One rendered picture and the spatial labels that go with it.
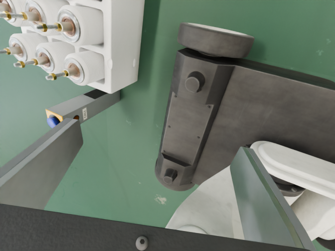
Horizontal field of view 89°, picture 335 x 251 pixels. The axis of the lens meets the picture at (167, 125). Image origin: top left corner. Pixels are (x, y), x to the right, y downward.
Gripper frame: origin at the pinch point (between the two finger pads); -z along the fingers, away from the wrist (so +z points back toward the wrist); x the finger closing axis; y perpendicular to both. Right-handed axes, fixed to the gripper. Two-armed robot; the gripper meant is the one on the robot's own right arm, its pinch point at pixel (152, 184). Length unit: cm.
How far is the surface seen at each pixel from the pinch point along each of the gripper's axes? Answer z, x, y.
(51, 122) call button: -38, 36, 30
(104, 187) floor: -70, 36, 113
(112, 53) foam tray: -49, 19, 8
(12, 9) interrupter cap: -51, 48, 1
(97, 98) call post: -54, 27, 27
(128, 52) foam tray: -58, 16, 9
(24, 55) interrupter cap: -51, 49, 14
